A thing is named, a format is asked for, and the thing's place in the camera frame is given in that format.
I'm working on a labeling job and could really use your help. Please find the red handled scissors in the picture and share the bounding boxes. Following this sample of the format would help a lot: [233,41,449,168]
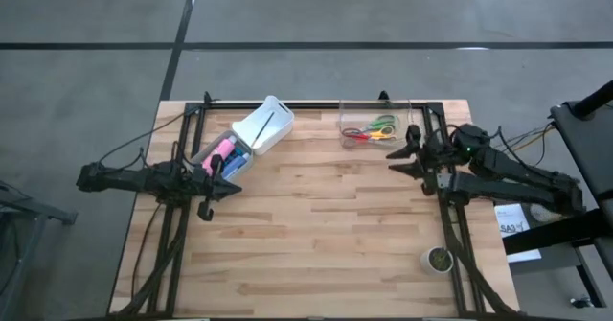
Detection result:
[340,127,373,143]

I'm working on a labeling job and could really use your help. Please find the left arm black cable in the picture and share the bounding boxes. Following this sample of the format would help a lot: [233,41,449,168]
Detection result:
[98,111,188,169]

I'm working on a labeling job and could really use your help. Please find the white printed paper sheet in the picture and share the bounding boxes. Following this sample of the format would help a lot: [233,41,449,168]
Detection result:
[493,203,542,264]

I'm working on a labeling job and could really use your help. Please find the large blue paint bottle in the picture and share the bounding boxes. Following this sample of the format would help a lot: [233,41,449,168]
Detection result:
[220,152,252,181]

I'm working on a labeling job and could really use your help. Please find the paintbrush with orange tip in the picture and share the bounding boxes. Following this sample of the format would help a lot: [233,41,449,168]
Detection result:
[251,111,276,148]

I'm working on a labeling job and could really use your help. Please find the grey plastic bin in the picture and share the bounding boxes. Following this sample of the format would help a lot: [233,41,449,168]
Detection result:
[190,128,256,184]

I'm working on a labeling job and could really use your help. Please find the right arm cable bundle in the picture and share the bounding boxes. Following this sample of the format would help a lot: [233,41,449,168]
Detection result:
[497,122,559,167]

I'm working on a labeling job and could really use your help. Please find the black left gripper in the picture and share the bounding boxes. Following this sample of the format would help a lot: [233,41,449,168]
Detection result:
[190,153,243,202]

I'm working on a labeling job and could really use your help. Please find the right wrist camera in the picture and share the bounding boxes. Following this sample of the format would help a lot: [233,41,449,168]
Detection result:
[405,124,423,146]

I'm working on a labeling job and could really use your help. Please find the yellow handled scissors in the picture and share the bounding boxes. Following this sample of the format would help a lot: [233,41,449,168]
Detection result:
[368,125,397,141]

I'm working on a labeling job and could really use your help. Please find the clear plastic bin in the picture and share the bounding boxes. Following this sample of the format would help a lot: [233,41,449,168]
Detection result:
[338,99,417,150]

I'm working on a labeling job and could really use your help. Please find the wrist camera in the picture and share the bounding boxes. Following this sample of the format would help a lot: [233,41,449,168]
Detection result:
[196,198,216,222]
[405,124,423,146]

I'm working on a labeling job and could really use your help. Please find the brown cable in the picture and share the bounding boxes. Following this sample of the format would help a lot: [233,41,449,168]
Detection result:
[129,203,164,288]

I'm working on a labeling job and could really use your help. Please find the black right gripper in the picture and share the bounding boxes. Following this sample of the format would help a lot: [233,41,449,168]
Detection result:
[385,136,459,181]

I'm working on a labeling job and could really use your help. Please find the white plastic bin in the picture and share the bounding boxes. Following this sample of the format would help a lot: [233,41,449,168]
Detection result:
[231,94,296,156]

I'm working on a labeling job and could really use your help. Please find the black aluminium frame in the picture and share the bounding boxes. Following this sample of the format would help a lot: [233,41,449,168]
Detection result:
[108,99,523,318]

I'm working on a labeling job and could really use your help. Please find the black metal rack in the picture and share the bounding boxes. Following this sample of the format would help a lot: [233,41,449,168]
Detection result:
[0,180,79,321]

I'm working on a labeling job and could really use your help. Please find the green handled scissors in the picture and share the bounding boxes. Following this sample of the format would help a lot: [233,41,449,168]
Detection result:
[356,114,401,135]

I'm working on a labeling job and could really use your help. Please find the pink paint bottle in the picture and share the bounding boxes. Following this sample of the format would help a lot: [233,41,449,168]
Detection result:
[201,135,238,176]

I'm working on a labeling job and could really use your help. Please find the black side cart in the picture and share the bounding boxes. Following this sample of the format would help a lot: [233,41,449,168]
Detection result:
[492,79,613,312]

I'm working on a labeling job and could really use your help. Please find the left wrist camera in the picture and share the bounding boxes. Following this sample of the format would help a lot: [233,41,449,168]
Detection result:
[196,198,216,222]

